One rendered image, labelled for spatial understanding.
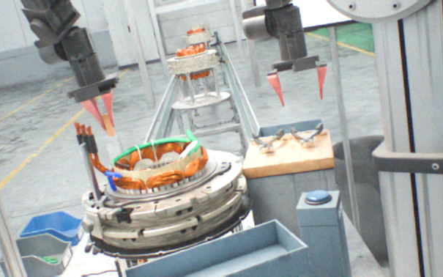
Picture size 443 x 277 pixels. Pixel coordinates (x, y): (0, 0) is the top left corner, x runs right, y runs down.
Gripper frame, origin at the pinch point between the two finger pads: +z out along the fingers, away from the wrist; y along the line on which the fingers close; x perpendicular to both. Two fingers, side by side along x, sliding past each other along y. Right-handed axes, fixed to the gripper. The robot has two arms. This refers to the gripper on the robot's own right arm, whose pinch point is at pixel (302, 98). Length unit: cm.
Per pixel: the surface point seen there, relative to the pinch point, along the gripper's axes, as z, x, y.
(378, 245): 105, -124, -22
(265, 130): 10.6, -19.2, 11.3
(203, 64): 7, -195, 60
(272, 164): 10.2, 11.1, 8.1
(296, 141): 10.1, -2.1, 3.0
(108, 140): -1.7, 14.9, 39.8
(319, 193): 12.7, 24.4, -0.7
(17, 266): 28, 6, 76
